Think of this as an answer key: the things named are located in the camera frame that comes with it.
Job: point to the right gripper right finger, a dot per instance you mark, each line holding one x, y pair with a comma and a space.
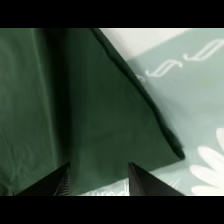
146, 184

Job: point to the dark green T-shirt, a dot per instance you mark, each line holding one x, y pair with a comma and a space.
66, 106

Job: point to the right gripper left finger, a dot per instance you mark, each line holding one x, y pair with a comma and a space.
52, 184

